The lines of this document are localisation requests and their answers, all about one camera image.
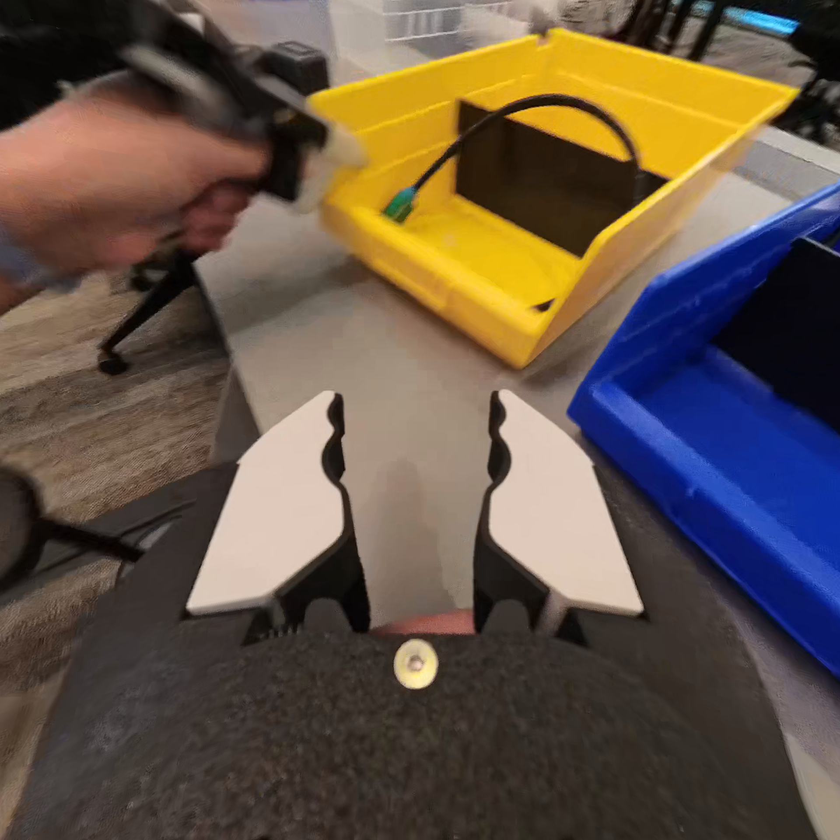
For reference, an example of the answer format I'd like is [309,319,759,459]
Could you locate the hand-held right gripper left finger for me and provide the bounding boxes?
[185,390,370,634]

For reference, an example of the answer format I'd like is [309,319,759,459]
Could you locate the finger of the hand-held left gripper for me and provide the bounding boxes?
[292,164,339,214]
[318,121,370,170]

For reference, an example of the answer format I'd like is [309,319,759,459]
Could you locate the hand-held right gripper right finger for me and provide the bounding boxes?
[472,388,645,634]

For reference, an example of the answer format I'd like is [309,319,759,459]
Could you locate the blue plastic bin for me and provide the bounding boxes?
[567,184,840,677]

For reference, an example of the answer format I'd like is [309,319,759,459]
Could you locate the yellow plastic bin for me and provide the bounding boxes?
[308,28,802,370]

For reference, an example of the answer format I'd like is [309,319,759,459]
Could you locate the braided cable with green plugs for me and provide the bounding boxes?
[382,95,641,224]

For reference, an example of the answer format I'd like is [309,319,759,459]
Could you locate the person's left forearm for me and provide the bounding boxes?
[0,217,67,312]

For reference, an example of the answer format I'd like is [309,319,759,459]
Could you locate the person's left hand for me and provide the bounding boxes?
[0,91,271,275]

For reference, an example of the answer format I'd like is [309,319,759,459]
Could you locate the black office chair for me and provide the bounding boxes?
[98,249,198,376]
[0,466,191,592]

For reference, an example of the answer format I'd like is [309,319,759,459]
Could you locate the black divider of yellow bin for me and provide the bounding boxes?
[456,98,670,258]

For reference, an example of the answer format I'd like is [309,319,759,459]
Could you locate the black divider of blue bin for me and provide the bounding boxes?
[712,236,840,434]

